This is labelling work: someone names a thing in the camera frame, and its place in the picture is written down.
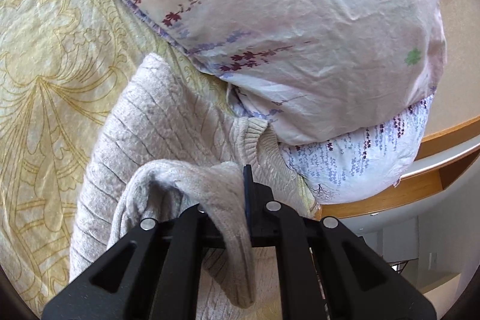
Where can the beige cable-knit sweater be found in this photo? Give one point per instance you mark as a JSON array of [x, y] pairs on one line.
[[165, 148]]

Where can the white purple floral pillow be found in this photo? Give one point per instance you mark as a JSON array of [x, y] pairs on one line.
[[360, 164]]

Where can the pink floral pillow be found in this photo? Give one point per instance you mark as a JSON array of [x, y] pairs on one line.
[[317, 68]]

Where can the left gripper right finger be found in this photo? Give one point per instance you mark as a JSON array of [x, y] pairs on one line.
[[325, 270]]

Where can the yellow orange patterned bedsheet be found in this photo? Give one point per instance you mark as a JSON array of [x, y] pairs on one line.
[[63, 65]]

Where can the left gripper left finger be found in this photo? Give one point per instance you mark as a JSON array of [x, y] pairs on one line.
[[153, 272]]

